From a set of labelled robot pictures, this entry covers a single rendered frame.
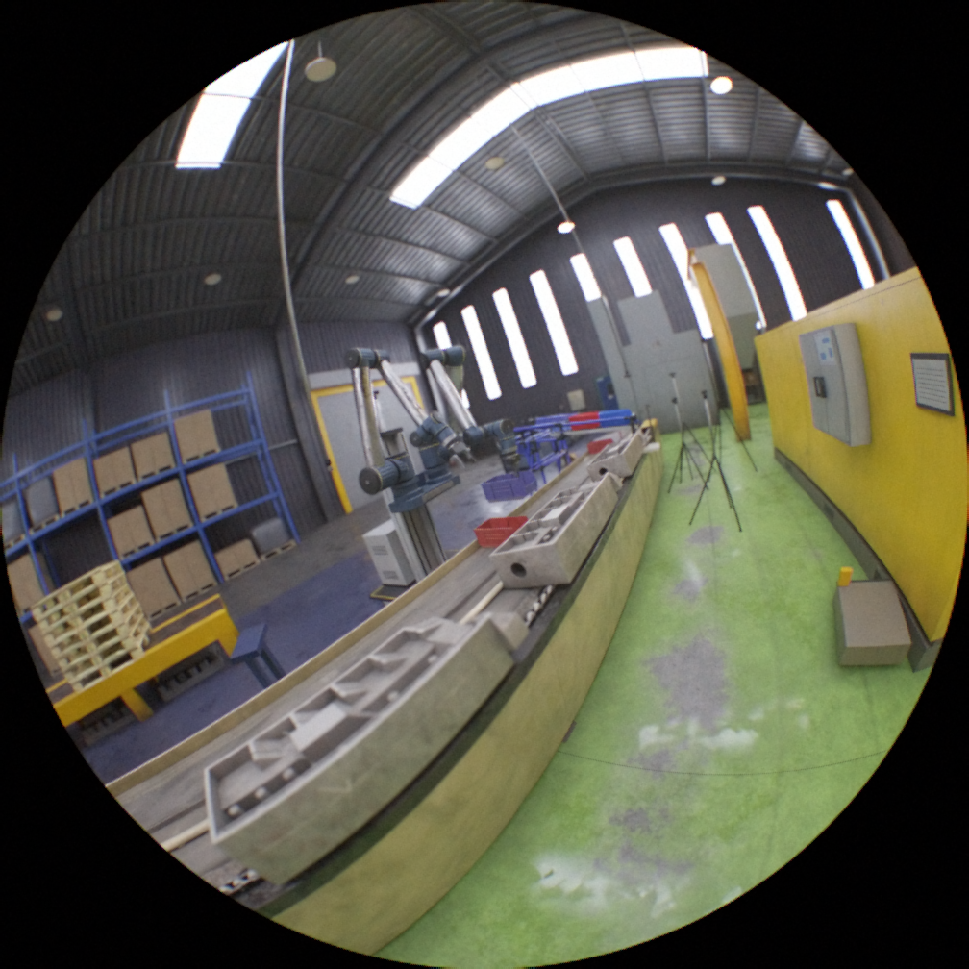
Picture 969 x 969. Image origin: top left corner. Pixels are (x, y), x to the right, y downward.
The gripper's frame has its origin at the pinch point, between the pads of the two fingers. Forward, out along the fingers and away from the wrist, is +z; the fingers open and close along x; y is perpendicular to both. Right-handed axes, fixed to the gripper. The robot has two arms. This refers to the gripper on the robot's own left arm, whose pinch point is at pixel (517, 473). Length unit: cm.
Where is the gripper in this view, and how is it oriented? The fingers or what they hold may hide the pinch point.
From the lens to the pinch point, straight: 223.1
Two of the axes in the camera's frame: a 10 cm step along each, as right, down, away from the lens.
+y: 7.8, -1.2, -6.2
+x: 5.6, -3.2, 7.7
